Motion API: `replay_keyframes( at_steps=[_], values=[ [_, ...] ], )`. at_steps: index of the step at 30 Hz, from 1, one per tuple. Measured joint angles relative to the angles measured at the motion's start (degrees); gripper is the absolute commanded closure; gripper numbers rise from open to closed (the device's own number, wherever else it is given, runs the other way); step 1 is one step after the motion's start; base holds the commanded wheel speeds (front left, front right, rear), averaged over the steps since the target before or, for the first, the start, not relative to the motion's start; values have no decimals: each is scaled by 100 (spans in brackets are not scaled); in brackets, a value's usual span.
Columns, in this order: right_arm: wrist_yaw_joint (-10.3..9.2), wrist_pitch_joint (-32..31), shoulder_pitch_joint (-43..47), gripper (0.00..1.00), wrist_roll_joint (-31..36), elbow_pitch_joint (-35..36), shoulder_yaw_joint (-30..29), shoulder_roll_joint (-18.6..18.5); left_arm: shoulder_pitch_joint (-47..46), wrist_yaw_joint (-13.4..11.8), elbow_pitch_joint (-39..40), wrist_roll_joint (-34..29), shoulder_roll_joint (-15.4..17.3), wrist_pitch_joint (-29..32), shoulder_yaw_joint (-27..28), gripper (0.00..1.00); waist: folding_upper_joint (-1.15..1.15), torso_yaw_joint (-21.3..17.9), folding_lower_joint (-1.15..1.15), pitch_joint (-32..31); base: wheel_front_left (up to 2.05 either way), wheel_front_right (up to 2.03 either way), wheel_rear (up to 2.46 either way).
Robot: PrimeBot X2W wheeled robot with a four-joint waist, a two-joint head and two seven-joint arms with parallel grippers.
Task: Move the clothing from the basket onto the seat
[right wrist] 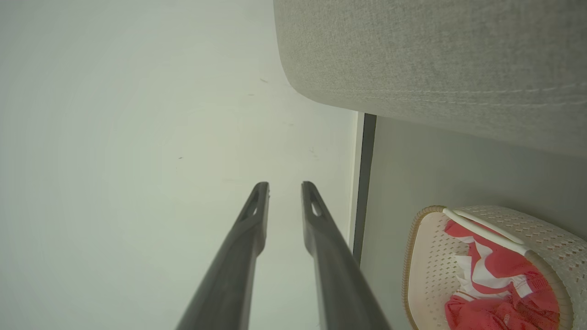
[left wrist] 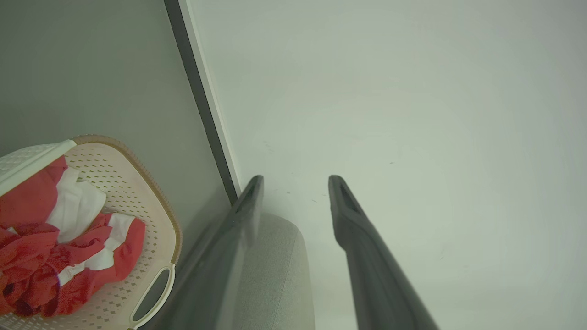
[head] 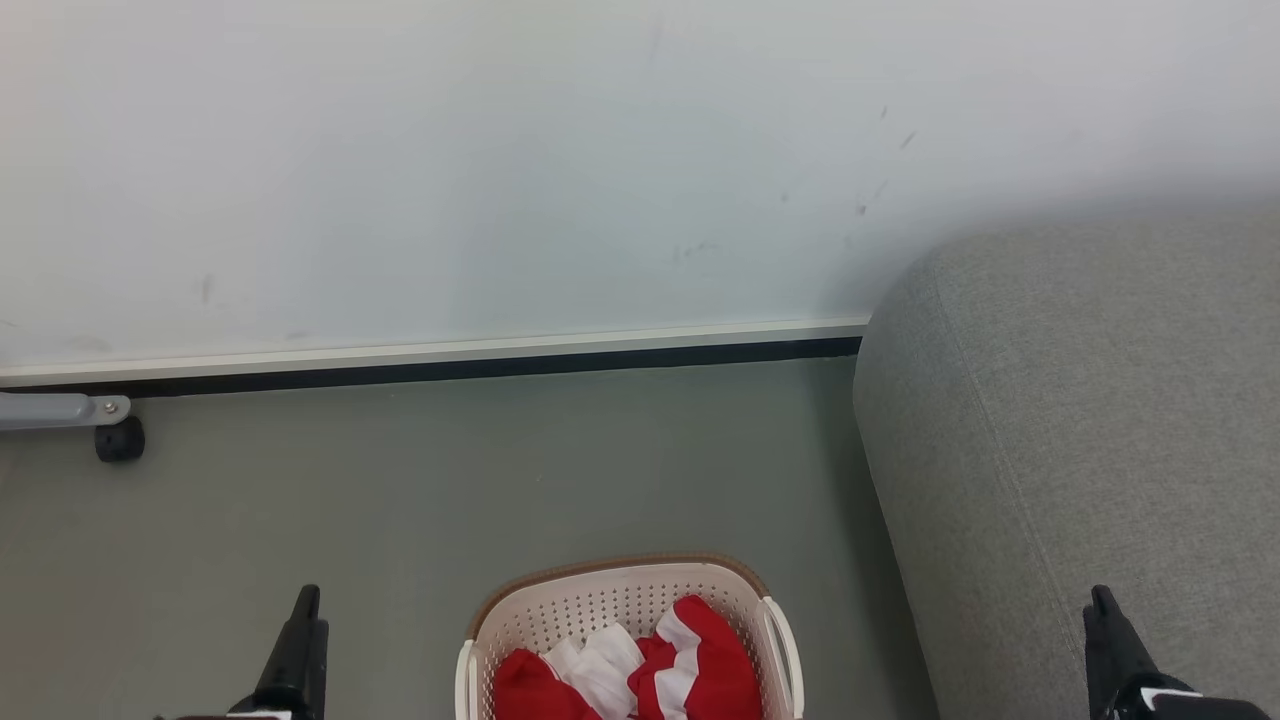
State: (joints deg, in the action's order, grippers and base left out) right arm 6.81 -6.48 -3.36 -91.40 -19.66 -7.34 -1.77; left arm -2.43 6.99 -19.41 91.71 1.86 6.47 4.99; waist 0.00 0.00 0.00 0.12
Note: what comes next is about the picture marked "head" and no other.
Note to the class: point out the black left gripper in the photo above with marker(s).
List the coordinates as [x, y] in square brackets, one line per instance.
[250, 713]

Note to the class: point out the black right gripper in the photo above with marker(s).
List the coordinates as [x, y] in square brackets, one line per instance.
[1190, 707]

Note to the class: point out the red basketball jersey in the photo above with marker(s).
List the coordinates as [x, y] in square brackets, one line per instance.
[525, 690]

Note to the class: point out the red shorts with white stripe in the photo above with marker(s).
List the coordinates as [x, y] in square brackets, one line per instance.
[705, 665]

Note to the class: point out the grey fabric sofa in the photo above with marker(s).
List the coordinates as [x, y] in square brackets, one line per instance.
[1050, 400]

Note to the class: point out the cream perforated laundry basket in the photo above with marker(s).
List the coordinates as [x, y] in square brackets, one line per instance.
[600, 600]

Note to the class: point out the white and black baseboard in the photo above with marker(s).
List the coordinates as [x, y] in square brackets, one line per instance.
[400, 362]

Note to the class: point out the grey metal frame leg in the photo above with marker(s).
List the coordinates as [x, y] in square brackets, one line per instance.
[50, 410]

